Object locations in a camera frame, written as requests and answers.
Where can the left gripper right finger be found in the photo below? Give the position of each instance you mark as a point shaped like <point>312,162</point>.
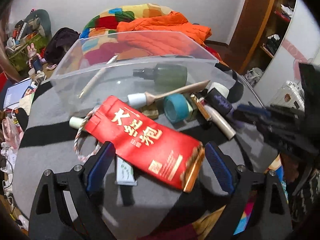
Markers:
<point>270,217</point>

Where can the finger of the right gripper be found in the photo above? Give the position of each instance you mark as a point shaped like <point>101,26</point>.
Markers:
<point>249,109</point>
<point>250,122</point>

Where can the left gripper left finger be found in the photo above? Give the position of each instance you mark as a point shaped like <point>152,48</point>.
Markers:
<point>63,206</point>

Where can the white roll-on stick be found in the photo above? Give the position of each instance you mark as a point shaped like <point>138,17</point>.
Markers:
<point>220,122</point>

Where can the purple cylindrical bottle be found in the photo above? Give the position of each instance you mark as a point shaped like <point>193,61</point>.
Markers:
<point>217,98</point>

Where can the white card packet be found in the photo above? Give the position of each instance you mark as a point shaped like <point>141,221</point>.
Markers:
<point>124,173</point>

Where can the teal tape roll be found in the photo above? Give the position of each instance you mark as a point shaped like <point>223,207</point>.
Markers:
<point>177,108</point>

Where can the dark green spray bottle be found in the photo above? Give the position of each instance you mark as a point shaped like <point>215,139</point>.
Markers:
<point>164,74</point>

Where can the gold square packet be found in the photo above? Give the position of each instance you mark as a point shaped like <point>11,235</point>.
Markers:
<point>150,111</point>

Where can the red gift bag gold text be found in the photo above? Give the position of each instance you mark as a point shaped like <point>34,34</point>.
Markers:
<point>168,155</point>

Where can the beige cosmetic tube white cap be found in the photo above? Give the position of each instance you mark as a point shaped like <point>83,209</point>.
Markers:
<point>139,100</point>

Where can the cream pen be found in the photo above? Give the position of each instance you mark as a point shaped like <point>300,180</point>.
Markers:
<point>96,77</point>

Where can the mint green tube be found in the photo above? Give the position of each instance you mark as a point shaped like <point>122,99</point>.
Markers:
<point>76,122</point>

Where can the white suitcase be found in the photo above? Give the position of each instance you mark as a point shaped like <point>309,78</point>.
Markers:
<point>289,95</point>

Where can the wooden shelf unit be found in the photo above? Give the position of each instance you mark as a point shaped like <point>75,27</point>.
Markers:
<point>260,29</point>

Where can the orange puffer jacket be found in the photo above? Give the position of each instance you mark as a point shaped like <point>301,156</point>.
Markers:
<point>162,35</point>

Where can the blue notebook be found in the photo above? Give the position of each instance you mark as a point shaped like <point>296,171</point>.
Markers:
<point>15,92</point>

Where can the clear plastic storage box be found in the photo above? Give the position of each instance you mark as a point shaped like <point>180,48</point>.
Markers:
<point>88,55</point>

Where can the pink bunny figurine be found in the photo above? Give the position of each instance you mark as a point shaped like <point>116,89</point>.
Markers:
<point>34,58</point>

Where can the colourful patchwork blanket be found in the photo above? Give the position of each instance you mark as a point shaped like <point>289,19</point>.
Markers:
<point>107,21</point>

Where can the dark clothes pile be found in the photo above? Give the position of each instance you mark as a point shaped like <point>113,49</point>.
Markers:
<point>60,43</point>

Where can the green basket of clutter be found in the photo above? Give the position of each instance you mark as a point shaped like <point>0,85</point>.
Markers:
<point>34,29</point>

